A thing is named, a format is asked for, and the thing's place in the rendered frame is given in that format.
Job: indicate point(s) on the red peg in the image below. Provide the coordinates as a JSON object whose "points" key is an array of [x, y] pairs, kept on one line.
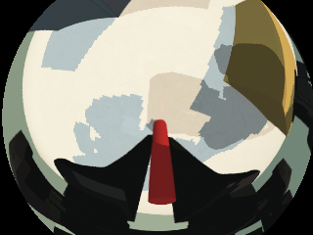
{"points": [[161, 186]]}

